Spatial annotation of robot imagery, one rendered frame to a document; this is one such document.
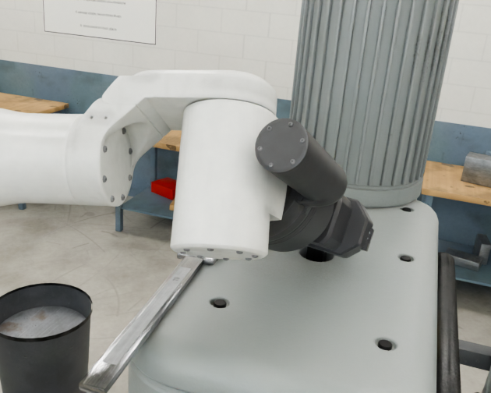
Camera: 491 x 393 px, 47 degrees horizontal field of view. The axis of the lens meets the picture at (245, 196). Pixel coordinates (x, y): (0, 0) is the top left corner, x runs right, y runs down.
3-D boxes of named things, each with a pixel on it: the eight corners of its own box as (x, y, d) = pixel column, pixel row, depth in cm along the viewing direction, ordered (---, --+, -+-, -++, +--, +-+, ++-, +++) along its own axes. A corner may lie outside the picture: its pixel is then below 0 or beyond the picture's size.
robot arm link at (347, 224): (242, 248, 59) (185, 228, 48) (272, 162, 59) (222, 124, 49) (356, 288, 53) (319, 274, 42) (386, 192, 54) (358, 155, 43)
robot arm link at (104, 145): (273, 221, 40) (97, 213, 42) (280, 104, 42) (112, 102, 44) (265, 201, 34) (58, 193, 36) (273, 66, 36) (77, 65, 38)
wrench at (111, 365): (118, 401, 37) (118, 391, 37) (65, 387, 38) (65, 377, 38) (225, 249, 59) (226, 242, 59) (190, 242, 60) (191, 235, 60)
